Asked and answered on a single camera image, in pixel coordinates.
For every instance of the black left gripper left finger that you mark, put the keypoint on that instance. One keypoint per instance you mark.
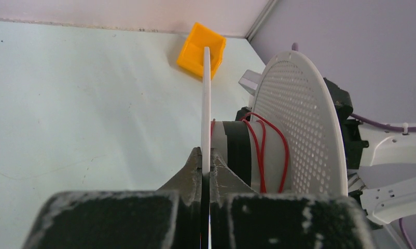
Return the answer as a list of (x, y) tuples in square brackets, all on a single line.
[(169, 217)]

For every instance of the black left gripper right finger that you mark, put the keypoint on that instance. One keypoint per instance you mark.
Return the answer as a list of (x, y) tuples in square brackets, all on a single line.
[(243, 218)]

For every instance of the white perforated cable spool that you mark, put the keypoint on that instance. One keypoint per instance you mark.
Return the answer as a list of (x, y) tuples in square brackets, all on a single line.
[(291, 140)]

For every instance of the yellow plastic bin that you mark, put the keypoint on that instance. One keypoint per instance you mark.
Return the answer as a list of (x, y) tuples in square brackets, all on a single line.
[(191, 56)]

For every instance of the aluminium frame post right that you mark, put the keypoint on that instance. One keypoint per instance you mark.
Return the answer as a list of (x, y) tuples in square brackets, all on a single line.
[(261, 19)]

